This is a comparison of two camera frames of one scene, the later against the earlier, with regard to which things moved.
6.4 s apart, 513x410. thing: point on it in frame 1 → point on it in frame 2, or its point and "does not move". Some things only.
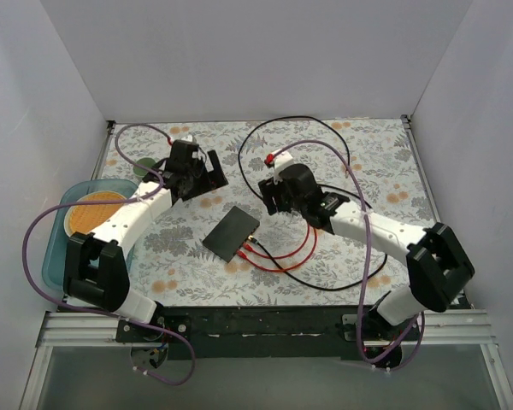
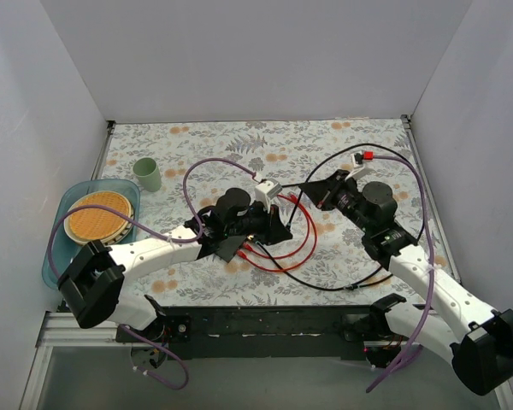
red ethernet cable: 249,247 does not move
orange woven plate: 87,218 does not move
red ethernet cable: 242,254 does not move
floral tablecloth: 315,212 does not move
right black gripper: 274,198 → 332,192
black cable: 286,118 → 361,145
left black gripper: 203,180 → 268,221
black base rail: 265,330 does not move
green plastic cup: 147,162 does not move
